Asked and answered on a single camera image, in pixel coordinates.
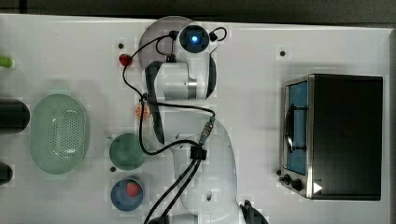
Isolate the green mug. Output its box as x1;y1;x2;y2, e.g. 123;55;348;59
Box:
109;133;145;171

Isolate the grey round plate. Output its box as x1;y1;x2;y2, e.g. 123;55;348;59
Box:
138;16;192;69

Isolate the orange slice toy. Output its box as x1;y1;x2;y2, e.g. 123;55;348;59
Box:
134;105;150;119

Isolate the blue bowl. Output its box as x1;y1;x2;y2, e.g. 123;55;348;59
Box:
110;179;144;212

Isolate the red strawberry on table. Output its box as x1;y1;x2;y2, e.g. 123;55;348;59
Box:
119;54;133;66

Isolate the red strawberry in bowl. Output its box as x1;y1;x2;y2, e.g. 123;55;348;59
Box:
126;182;140;197

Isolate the black round pan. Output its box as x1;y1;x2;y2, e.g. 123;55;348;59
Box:
0;98;30;134

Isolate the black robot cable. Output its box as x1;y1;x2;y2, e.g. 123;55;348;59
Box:
121;26;228;224

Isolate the green colander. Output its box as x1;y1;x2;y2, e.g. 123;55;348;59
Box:
30;93;90;175

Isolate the black cup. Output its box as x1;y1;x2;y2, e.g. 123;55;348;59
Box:
0;162;13;185

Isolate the silver toaster oven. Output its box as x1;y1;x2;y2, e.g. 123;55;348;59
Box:
276;74;384;201

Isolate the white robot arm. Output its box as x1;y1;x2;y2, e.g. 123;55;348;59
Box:
144;22;269;224

